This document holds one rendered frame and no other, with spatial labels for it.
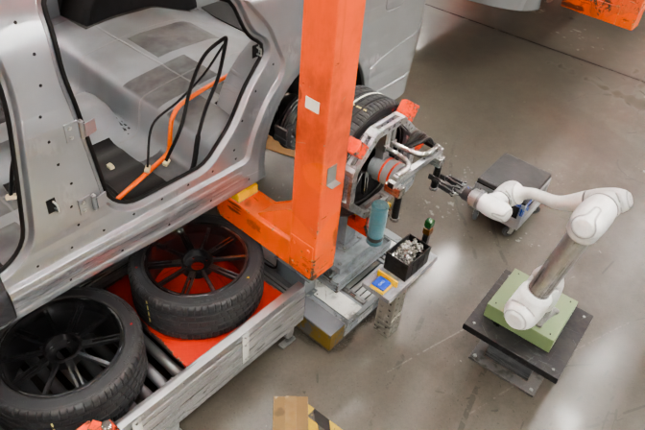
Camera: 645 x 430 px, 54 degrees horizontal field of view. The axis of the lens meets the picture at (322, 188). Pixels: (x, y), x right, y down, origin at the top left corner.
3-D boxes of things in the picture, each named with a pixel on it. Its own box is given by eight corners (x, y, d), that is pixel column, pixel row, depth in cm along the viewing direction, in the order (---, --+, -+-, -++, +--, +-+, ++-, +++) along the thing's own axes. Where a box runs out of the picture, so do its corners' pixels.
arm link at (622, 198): (589, 182, 272) (577, 195, 263) (633, 179, 259) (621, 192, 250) (597, 210, 275) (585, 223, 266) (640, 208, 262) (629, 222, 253)
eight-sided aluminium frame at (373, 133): (397, 181, 355) (414, 99, 321) (407, 187, 352) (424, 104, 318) (335, 227, 322) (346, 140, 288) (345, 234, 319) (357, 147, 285)
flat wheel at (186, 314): (181, 228, 357) (179, 197, 343) (285, 270, 339) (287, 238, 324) (104, 309, 310) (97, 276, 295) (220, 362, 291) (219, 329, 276)
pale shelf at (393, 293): (411, 244, 340) (412, 239, 338) (437, 260, 332) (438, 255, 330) (361, 286, 314) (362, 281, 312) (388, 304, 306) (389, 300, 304)
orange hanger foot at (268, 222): (240, 199, 343) (239, 148, 321) (311, 248, 318) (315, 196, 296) (216, 213, 333) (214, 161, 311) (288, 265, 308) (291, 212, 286)
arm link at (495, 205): (472, 214, 308) (486, 203, 316) (501, 229, 300) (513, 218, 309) (478, 197, 301) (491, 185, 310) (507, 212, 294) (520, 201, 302)
